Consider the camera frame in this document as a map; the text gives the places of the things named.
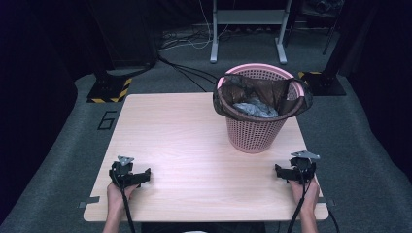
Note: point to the black curtain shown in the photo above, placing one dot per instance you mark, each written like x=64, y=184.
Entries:
x=32, y=97

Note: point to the crumpled gray paper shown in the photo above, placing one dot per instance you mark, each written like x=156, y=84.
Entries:
x=256, y=109

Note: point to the black stand with striped base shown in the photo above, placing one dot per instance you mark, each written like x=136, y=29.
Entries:
x=322, y=83
x=108, y=87

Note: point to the black garbage bag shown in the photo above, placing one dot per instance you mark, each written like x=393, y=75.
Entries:
x=246, y=89

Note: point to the person's right hand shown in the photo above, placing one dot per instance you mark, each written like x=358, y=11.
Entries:
x=307, y=195

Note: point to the gray metal table bracket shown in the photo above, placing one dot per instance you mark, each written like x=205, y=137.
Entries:
x=327, y=203
x=89, y=201

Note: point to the white metal stand frame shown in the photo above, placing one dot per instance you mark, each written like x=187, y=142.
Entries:
x=249, y=16

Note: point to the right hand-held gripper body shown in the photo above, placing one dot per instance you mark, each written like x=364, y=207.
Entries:
x=302, y=168

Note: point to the pink plastic mesh basket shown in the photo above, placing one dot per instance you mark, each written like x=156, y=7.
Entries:
x=256, y=136

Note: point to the person's left hand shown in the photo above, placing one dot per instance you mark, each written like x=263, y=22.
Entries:
x=114, y=195

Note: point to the black tripod leg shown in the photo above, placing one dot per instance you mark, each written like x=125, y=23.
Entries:
x=330, y=37

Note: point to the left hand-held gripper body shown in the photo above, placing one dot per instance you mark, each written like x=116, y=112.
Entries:
x=122, y=168

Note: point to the person's dark clothing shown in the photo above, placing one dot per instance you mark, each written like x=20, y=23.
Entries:
x=200, y=227

